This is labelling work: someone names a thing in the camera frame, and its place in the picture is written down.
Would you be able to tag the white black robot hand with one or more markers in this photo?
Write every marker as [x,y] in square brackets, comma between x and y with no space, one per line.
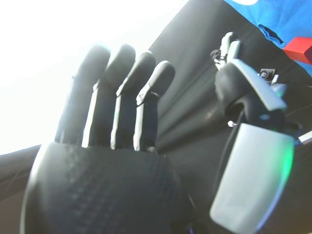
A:
[109,190]

